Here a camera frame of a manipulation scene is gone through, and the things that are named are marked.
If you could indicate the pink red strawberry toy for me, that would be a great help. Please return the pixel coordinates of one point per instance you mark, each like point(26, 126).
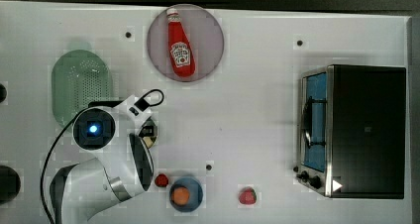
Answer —
point(248, 196)

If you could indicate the black round base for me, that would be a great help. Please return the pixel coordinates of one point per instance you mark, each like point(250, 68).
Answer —
point(10, 184)
point(3, 93)

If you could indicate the black round base upper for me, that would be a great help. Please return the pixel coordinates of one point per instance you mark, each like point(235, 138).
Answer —
point(3, 93)

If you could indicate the red ketchup bottle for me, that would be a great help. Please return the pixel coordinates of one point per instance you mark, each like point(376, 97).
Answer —
point(179, 49)

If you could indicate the green mug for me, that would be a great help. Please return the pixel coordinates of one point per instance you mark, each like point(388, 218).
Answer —
point(149, 122)

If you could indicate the green perforated colander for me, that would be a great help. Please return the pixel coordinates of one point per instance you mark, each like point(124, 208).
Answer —
point(79, 76)

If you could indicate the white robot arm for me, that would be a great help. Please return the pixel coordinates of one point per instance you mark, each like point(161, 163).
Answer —
point(121, 166)

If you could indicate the orange ball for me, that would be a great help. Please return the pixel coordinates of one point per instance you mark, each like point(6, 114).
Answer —
point(180, 196)

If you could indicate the black toaster oven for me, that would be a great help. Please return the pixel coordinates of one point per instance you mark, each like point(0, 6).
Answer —
point(352, 131)

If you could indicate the dark red strawberry toy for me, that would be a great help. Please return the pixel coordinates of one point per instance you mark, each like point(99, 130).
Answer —
point(161, 180)

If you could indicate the blue bowl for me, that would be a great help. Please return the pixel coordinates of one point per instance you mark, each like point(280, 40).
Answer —
point(195, 194)

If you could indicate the black round base lower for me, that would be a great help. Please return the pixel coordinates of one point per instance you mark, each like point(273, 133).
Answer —
point(10, 184)

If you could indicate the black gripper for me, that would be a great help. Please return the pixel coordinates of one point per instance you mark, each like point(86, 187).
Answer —
point(148, 131)

